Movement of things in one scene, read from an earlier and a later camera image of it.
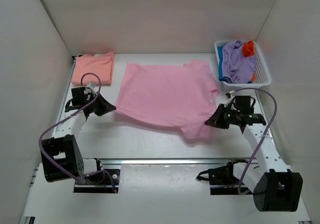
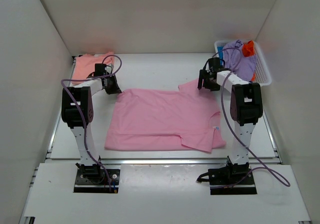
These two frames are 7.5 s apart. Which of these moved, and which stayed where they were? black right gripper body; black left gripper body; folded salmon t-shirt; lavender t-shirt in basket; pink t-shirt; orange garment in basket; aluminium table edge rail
Moved: pink t-shirt; black left gripper body; black right gripper body
Stayed: lavender t-shirt in basket; folded salmon t-shirt; aluminium table edge rail; orange garment in basket
